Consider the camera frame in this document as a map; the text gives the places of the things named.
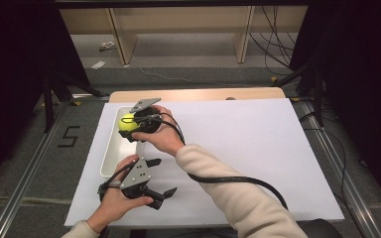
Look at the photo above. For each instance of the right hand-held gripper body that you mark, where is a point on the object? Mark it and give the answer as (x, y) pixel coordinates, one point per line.
(147, 119)

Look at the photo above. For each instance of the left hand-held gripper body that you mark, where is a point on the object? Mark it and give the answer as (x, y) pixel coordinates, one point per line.
(137, 175)

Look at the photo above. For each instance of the yellow tennis ball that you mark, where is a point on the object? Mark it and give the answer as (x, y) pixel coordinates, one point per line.
(127, 123)

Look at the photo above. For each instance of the white plastic bin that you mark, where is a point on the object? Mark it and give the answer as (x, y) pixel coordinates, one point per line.
(119, 155)

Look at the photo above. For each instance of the person's right hand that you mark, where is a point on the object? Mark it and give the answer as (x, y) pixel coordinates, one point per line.
(165, 135)

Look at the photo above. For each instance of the person's left hand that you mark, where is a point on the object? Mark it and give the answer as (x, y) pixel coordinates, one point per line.
(115, 201)

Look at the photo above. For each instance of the wooden table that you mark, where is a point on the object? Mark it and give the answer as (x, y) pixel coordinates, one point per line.
(195, 94)

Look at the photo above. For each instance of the white flat paper scrap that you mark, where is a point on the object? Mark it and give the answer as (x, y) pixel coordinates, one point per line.
(98, 64)

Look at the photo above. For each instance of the crumpled paper scrap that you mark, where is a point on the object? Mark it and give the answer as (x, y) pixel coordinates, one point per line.
(107, 46)

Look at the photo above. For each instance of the black tripod stand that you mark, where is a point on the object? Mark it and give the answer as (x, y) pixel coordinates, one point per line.
(48, 102)
(317, 95)

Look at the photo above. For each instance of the white board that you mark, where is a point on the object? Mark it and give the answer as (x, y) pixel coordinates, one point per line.
(244, 132)

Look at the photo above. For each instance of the wooden shelf unit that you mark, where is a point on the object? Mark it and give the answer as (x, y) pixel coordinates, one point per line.
(178, 20)

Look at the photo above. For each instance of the black curtain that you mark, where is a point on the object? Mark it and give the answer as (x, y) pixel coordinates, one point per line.
(363, 82)
(13, 66)

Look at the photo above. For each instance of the aluminium floor rail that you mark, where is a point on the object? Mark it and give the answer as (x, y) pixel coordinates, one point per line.
(337, 165)
(23, 178)

